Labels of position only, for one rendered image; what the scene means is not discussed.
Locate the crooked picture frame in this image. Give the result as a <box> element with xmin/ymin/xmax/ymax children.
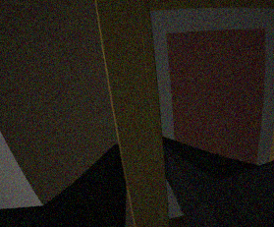
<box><xmin>95</xmin><ymin>0</ymin><xmax>274</xmax><ymax>227</ymax></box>

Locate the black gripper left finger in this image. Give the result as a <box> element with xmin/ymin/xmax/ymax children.
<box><xmin>0</xmin><ymin>144</ymin><xmax>126</xmax><ymax>227</ymax></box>

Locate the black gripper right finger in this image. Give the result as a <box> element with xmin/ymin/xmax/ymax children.
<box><xmin>163</xmin><ymin>137</ymin><xmax>274</xmax><ymax>227</ymax></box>

